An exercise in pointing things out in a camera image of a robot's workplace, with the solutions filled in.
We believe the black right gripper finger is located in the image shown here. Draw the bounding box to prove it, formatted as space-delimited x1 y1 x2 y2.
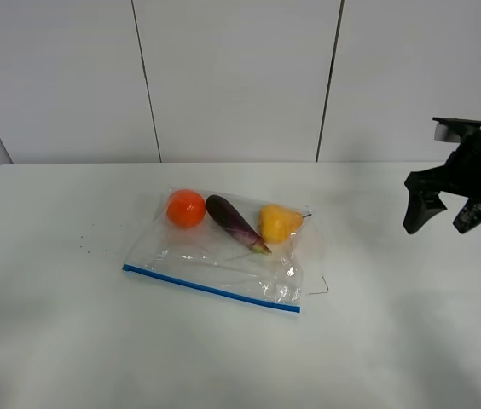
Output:
453 199 481 233
403 191 447 233

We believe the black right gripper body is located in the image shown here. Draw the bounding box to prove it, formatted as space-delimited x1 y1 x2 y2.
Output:
405 128 481 199

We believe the clear zip bag blue strip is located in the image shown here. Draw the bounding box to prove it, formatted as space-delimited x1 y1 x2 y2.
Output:
122 188 313 313

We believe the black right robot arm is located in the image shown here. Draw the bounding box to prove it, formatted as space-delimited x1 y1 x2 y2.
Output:
403 117 481 234

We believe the yellow pear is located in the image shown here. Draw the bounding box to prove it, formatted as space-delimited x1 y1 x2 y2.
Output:
258 204 310 244

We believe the purple eggplant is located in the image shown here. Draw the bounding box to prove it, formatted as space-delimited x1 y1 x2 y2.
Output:
206 194 272 255

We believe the orange fruit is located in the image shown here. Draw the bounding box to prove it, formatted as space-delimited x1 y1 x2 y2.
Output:
166 189 206 229

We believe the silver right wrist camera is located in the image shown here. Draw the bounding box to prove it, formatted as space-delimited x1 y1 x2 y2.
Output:
432 117 481 143

